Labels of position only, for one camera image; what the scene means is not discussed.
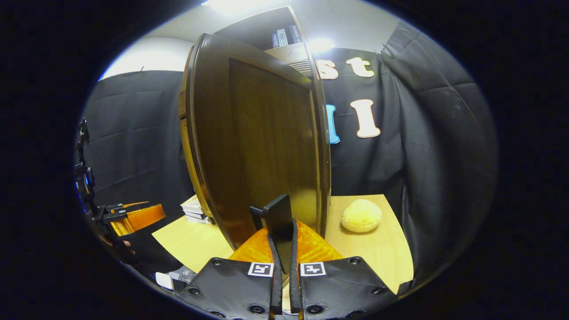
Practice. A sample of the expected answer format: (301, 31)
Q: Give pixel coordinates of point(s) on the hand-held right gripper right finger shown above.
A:
(294, 289)

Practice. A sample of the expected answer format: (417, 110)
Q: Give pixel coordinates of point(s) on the small white device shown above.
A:
(164, 281)

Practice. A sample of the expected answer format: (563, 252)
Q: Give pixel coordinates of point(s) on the large ceiling light panel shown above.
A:
(235, 4)

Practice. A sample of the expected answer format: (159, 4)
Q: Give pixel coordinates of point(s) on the small ceiling light panel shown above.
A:
(321, 45)

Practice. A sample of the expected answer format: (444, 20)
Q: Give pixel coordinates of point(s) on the round yellow bun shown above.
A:
(361, 215)

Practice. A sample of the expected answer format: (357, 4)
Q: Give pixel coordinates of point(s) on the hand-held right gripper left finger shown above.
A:
(276, 289)

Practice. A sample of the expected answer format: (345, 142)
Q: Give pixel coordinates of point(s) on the wooden double-door shoe cabinet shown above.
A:
(253, 31)

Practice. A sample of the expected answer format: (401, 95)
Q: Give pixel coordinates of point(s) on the blue book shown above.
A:
(275, 40)

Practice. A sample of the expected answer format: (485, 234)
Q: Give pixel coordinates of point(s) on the stack of books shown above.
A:
(193, 209)

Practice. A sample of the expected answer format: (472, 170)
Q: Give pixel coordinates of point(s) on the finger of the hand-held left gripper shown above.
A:
(138, 218)

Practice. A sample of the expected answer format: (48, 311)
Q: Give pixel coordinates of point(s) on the wooden cabinet door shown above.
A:
(266, 146)
(185, 155)

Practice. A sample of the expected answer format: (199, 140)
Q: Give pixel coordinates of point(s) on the grey book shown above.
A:
(282, 38)

